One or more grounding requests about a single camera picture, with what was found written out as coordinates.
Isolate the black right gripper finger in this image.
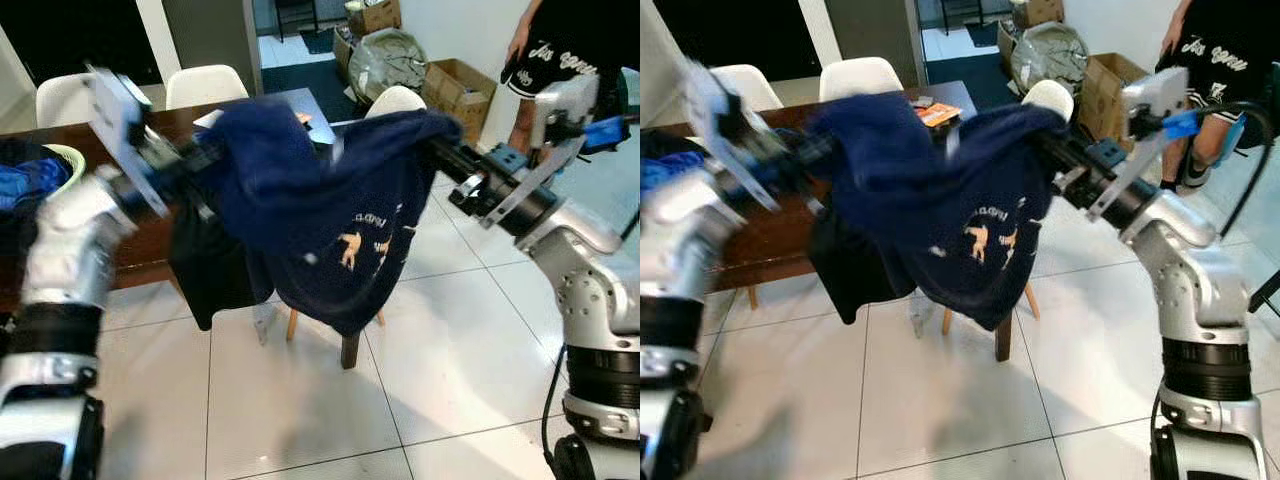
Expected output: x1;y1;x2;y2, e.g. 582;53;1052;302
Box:
420;138;486;191
1030;130;1089;181

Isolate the black printed garment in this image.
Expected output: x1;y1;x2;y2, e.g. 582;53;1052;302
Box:
805;205;916;326
168;205;291;333

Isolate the navy printed t-shirt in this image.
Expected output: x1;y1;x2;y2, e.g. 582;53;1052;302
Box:
195;95;463;338
805;95;1069;331

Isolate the open cardboard box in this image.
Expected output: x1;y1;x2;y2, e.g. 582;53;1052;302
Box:
1078;52;1151;151
423;58;498;143

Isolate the grey plastic bag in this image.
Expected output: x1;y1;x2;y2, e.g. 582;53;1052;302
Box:
350;28;431;103
1010;22;1093;98

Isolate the pale green laundry basket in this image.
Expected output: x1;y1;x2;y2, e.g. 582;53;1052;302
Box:
45;143;86;191

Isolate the bright blue garment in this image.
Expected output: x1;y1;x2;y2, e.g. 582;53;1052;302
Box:
640;150;706;196
0;140;71;216

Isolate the dark blue floor mat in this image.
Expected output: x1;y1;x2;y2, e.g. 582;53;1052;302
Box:
925;55;1011;86
262;58;351;96

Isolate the small cardboard box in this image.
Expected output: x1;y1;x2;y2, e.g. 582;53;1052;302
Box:
345;0;403;36
1015;0;1066;31

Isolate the person in black printed shorts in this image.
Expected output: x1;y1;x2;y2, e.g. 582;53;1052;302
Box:
1160;0;1280;196
500;0;640;156

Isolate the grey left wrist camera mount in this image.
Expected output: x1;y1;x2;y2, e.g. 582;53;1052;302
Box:
685;58;781;213
85;65;171;219

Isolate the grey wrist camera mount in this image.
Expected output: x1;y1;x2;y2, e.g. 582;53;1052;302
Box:
1085;65;1191;223
685;58;781;213
485;75;601;229
85;65;171;219

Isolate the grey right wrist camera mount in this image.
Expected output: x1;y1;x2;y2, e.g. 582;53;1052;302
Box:
485;75;601;229
1085;65;1191;223

